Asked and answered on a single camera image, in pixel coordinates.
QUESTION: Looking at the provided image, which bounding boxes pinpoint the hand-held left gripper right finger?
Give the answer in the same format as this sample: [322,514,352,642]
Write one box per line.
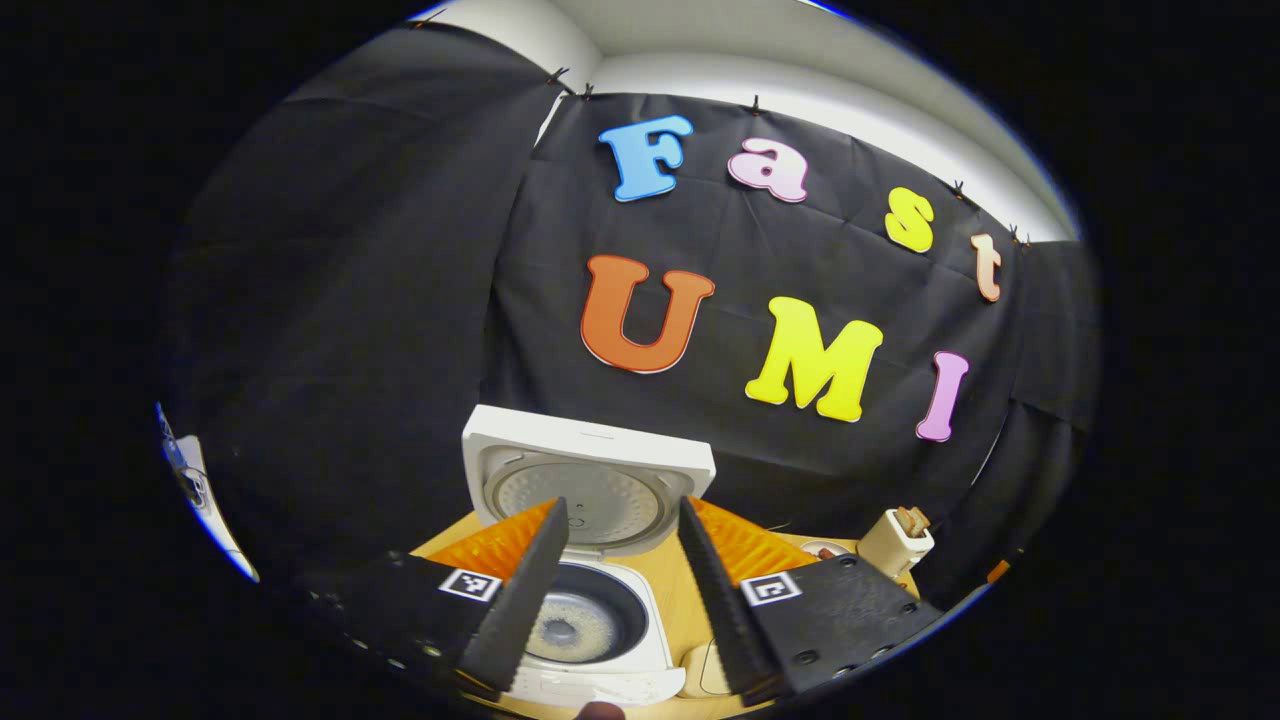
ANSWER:
[677,495,947,708]

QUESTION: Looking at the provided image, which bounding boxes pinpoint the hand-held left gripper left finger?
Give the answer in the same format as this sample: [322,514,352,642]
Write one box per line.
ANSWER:
[298,496,571,701]

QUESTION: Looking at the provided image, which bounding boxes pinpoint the clear box of rice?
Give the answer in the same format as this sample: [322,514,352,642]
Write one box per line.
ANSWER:
[683,640,731,698]

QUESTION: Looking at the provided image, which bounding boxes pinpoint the white rice cooker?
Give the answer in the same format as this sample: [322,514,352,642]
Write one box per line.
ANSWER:
[462,404,717,708]

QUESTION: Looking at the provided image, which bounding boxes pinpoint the white toaster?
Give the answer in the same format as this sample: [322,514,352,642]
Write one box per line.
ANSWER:
[857,507,936,581]

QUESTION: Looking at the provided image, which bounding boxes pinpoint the black backdrop cloth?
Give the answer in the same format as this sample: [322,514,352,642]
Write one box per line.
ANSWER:
[160,25,1101,601]

